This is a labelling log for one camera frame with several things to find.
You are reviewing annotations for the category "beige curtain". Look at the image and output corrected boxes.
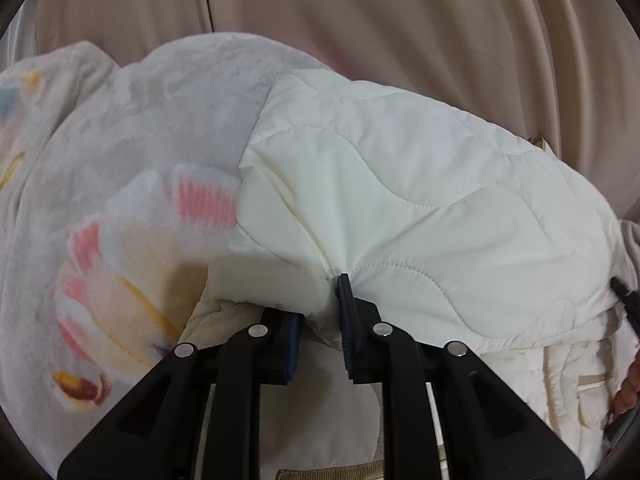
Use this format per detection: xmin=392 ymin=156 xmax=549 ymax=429
xmin=30 ymin=0 xmax=640 ymax=221

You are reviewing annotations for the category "cream quilted jacket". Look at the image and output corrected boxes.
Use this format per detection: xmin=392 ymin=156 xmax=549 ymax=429
xmin=177 ymin=71 xmax=633 ymax=480

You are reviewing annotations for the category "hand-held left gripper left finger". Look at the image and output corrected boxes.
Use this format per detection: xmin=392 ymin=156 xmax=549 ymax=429
xmin=56 ymin=306 xmax=304 ymax=480

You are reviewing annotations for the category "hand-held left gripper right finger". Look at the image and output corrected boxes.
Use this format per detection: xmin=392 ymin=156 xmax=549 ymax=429
xmin=338 ymin=274 xmax=585 ymax=480

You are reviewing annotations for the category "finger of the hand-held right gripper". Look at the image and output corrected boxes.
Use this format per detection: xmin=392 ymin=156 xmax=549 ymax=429
xmin=611 ymin=277 xmax=640 ymax=335

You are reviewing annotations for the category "floral printed blanket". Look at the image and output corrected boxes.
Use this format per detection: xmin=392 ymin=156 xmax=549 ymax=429
xmin=0 ymin=32 xmax=341 ymax=463

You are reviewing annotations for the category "person's right hand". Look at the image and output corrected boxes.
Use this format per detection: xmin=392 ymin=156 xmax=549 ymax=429
xmin=613 ymin=354 xmax=640 ymax=417

